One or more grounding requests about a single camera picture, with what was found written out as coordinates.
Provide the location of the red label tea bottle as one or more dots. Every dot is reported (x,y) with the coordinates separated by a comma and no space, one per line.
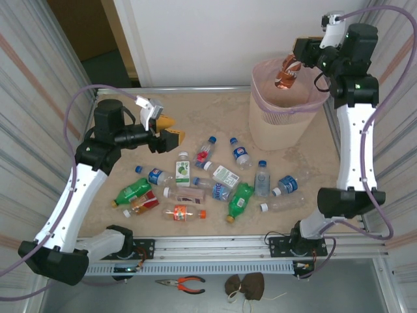
(146,202)

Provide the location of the orange label orange cap bottle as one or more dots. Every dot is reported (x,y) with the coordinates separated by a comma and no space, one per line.
(182,213)

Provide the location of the beige plastic waste bin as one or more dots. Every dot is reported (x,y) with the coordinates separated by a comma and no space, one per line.
(277,130)

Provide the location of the orange brown tea bottle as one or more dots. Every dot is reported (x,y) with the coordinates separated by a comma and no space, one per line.
(286,73)

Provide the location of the green bottle yellow cap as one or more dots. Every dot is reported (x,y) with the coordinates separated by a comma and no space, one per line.
(133,192)
(239,200)

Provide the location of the short Pepsi label bottle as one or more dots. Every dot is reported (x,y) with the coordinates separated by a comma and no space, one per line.
(240,154)

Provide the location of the white green label square bottle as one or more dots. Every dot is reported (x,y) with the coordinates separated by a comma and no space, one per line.
(224,176)

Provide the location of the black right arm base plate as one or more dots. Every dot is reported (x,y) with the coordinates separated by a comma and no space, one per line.
(277,243)

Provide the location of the clear bottle light blue label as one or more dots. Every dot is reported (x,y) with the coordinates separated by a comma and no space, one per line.
(218,191)

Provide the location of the long Pepsi label bottle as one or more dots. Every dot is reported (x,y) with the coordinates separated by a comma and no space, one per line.
(156,176)

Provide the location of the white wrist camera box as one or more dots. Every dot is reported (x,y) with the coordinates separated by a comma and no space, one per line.
(148,111)
(332,29)

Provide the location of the blue label white cap bottle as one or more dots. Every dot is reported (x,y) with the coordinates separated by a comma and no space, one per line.
(288,186)

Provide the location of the white door frame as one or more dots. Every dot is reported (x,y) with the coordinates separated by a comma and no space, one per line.
(130,39)

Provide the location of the grey metal shelf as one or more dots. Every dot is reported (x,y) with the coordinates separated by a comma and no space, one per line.
(130,300)

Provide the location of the clear bottle white cap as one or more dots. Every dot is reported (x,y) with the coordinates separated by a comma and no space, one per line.
(286,202)

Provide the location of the clear water bottle blue cap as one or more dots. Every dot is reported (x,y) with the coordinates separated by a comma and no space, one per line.
(262,179)

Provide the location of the brown cloth bundle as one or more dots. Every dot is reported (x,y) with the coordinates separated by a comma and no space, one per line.
(252,285)

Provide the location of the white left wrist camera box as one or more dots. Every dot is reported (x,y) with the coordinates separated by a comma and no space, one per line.
(148,111)

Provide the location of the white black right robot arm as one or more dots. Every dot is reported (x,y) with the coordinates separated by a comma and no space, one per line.
(353,146)

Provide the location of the clear bottle red flower label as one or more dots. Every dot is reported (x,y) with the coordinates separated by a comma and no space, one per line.
(203,155)

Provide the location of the lime label juice bottle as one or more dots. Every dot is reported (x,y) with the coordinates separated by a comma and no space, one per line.
(182,172)

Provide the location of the black controller board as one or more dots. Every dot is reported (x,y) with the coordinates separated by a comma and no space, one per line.
(120,270)
(298,265)

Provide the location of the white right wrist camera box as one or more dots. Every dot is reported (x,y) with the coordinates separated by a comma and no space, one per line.
(332,29)

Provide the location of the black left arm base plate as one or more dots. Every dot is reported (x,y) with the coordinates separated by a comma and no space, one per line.
(146,246)

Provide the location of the pink plastic bin liner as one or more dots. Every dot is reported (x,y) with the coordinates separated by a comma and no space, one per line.
(293,98)

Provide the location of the purple label white cap bottle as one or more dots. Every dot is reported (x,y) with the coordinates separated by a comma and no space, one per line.
(189,195)

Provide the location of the aluminium table edge rail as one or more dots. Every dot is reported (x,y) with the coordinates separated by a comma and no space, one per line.
(176,90)

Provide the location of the long aluminium mounting rail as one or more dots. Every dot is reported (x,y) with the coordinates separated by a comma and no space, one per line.
(211,247)

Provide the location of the corrugated metal side panel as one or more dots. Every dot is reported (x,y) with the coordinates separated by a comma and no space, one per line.
(400,146)
(32,81)

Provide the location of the brown wooden door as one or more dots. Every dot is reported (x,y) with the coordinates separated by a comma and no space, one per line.
(81,26)

